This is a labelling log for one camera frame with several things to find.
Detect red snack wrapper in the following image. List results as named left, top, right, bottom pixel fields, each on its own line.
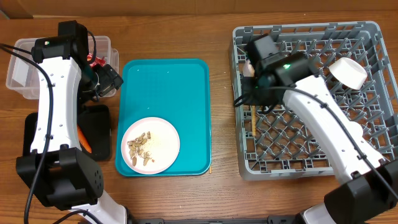
left=87, top=54, right=106, bottom=67

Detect pink bowl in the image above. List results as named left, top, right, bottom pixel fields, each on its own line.
left=243, top=60, right=255, bottom=77

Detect orange carrot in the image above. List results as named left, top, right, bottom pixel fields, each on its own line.
left=77, top=126, right=92, bottom=154

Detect peanut shell scraps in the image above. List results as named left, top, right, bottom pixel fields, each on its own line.
left=127, top=131, right=155, bottom=166

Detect pink plate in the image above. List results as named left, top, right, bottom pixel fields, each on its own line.
left=121, top=117, right=180, bottom=175

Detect white bowl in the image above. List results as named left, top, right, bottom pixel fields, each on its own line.
left=329, top=57, right=367, bottom=90

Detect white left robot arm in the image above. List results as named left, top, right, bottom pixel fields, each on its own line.
left=16, top=21, right=134, bottom=223

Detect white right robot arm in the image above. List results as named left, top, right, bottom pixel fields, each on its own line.
left=234, top=34, right=397, bottom=223

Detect grey dishwasher rack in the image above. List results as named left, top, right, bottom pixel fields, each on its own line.
left=230, top=21, right=397, bottom=180

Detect black tray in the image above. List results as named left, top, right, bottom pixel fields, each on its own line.
left=22, top=105, right=112, bottom=161

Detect teal serving tray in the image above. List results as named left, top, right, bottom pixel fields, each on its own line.
left=115, top=58, right=211, bottom=177

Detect clear plastic bin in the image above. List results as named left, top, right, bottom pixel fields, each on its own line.
left=6, top=35, right=119, bottom=100

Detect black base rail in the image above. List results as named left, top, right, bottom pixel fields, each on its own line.
left=127, top=215, right=296, bottom=224

